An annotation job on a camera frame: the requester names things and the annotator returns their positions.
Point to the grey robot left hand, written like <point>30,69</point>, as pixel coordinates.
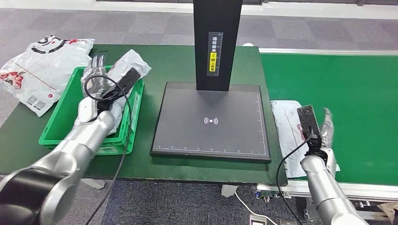
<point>127,79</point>

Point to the white table foot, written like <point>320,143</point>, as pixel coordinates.
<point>229,190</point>

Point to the small white round object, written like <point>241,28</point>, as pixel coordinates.
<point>247,44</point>

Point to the black and yellow ruler label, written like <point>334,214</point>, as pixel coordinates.
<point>215,46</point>

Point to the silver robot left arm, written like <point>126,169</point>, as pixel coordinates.
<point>71,155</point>

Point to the large white printed mailer bag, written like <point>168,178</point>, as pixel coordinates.
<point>43,71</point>

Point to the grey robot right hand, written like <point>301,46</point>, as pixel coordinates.
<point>309,124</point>

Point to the beige crumpled bag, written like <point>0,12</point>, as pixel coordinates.
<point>390,209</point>

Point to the grey table foot bar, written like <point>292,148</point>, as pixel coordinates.
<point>93,183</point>

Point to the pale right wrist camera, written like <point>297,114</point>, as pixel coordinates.
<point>331,160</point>

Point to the black inbound scanner machine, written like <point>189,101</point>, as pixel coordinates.
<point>214,124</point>

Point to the grey floor socket box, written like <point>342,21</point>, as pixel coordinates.
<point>287,222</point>

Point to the white floor power socket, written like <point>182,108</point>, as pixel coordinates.
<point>257,220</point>

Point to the green plastic crate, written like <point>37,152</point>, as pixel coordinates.
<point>62,118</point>

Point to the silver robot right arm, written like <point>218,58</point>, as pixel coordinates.
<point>326,189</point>

